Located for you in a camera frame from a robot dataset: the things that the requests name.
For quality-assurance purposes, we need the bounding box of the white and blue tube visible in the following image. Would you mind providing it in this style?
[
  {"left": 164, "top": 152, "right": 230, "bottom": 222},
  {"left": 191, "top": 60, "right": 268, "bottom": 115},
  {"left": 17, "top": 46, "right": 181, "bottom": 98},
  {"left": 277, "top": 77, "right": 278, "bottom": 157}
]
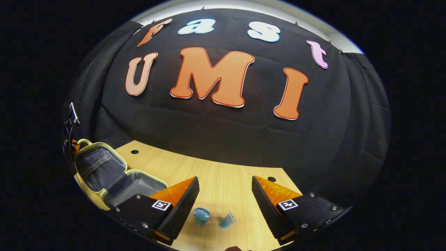
[{"left": 220, "top": 211, "right": 237, "bottom": 229}]

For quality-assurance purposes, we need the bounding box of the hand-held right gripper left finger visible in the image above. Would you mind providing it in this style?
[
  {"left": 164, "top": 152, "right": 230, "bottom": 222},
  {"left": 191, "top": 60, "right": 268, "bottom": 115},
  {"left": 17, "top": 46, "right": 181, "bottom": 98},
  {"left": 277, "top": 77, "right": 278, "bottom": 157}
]
[{"left": 111, "top": 176, "right": 200, "bottom": 245}]

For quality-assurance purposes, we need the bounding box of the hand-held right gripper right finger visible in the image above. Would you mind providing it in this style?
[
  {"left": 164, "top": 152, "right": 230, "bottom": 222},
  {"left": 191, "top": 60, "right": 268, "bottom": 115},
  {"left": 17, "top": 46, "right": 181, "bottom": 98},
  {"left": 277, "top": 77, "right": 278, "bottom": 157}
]
[{"left": 252, "top": 175, "right": 345, "bottom": 245}]

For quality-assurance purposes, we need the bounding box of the black backdrop cloth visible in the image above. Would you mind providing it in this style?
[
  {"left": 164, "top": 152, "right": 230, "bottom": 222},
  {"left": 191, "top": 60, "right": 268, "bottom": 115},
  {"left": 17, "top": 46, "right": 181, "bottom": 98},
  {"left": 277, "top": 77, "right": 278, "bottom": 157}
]
[{"left": 63, "top": 9, "right": 391, "bottom": 210}]

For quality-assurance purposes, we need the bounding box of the blue capped clear bottle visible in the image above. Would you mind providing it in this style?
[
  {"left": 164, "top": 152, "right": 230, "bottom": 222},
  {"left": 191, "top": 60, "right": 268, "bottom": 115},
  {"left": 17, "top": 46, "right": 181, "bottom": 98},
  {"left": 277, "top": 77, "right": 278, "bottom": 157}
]
[{"left": 193, "top": 207, "right": 210, "bottom": 226}]

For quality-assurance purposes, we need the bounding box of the pale yellow suitcase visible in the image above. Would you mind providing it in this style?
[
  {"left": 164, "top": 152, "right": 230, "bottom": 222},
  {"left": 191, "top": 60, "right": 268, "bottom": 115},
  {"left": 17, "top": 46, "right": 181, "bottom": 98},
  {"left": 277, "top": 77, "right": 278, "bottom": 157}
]
[{"left": 74, "top": 139, "right": 169, "bottom": 210}]

